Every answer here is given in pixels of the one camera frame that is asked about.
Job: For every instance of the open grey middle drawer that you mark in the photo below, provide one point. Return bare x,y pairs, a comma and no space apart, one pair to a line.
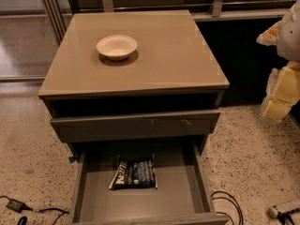
181,197

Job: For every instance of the closed grey top drawer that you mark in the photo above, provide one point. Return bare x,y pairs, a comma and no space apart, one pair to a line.
134,126

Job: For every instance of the blue tape piece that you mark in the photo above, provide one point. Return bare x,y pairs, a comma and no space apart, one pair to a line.
72,159

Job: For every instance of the black power adapter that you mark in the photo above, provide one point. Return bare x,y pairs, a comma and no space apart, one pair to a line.
18,206

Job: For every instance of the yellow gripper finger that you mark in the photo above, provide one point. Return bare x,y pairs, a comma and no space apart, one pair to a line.
282,91
270,36

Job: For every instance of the white paper bowl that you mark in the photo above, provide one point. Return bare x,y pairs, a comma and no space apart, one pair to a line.
117,47

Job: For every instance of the white power strip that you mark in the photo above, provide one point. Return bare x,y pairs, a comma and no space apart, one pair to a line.
289,207

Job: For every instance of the blue Kettle chip bag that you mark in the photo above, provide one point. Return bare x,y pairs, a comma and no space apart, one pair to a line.
137,172

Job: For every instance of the grey drawer cabinet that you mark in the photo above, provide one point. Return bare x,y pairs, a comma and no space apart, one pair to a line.
172,70

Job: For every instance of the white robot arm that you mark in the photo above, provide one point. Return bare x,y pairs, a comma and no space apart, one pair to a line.
288,45

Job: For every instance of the black plug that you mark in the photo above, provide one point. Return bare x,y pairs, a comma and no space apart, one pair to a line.
22,221

